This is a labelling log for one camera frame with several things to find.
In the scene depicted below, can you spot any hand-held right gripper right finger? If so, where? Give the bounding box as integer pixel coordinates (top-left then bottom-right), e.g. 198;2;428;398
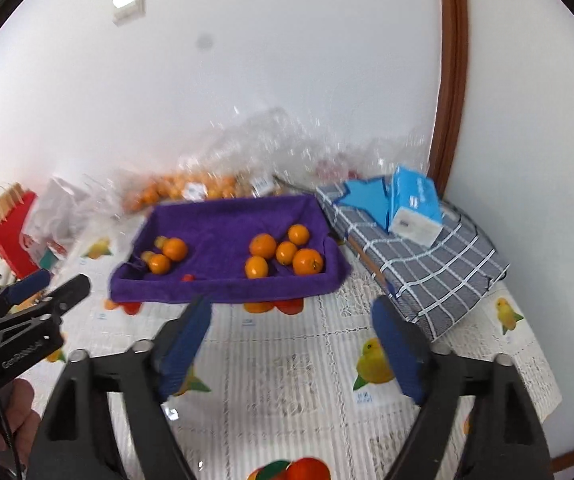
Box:
371;295;555;480

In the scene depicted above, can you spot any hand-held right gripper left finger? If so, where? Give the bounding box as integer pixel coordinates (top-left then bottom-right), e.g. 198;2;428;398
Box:
27;295;213;480

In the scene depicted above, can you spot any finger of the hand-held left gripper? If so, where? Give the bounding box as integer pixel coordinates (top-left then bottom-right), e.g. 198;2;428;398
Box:
0;274;91;333
0;269;52;319

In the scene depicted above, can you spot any purple towel lined tray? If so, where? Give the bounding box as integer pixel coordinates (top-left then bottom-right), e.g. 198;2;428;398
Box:
108;194;352;305

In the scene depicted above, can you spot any person's left hand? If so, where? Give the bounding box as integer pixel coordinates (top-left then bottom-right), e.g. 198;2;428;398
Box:
0;379;42;466

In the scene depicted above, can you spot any red gift bag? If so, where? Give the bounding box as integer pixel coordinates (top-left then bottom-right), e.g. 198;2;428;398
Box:
0;191;40;279

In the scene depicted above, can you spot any white plastic bag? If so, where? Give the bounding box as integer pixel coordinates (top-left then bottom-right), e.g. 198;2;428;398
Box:
22;176;85;272

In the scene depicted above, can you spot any grey checkered cloth box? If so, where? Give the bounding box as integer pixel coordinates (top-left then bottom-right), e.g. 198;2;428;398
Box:
314;182;511;342

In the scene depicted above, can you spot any fruit print tablecloth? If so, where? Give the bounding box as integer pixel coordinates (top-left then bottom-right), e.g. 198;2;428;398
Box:
17;230;563;480

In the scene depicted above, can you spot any clear plastic bag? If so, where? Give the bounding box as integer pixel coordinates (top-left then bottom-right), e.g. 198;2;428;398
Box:
117;105;310;213
307;130;430;196
79;170;132;222

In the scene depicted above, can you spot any blue tissue box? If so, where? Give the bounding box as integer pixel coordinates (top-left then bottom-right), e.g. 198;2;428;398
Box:
388;164;444;249

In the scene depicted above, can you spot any pile of bagged mandarins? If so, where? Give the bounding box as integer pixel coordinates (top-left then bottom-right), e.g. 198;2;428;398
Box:
124;171;240;212

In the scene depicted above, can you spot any blue star-shaped object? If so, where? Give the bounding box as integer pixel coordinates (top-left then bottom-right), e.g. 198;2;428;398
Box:
332;176;394;232

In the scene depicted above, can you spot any brown wooden door frame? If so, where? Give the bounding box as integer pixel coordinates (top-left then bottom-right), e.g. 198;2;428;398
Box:
426;0;469;197

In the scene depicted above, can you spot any white wall switch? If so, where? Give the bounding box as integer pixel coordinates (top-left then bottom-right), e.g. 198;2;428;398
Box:
111;0;147;26

